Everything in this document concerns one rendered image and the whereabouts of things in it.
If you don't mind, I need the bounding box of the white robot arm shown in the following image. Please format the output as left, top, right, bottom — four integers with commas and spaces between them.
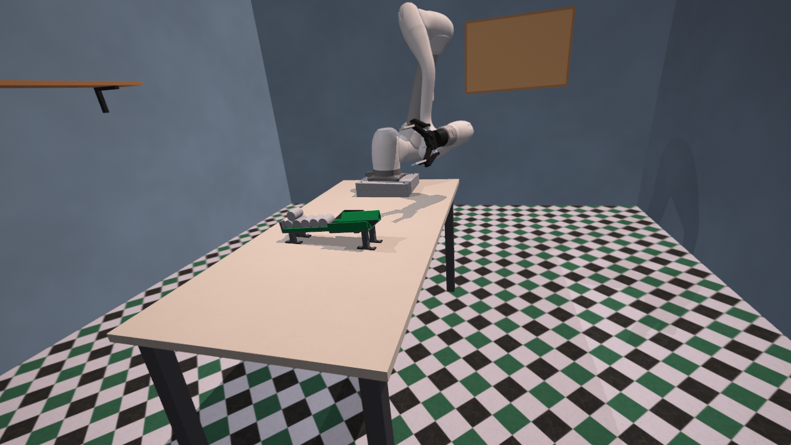
365, 2, 473, 182

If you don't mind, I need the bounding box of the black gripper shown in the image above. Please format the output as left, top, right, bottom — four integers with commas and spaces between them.
399, 119, 449, 167

